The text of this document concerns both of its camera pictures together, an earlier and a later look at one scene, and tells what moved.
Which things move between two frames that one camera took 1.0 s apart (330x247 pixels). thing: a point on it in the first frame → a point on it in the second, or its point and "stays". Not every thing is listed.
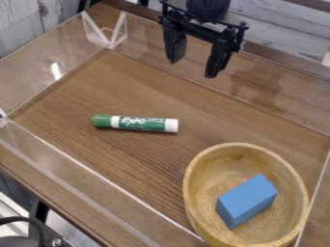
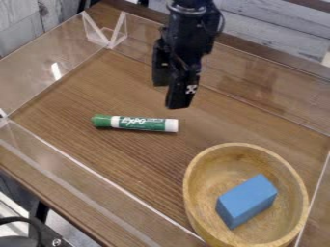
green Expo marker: x=138 y=123 stays
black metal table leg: x=42 y=211 stays
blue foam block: x=245 y=201 stays
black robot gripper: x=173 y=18 → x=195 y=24
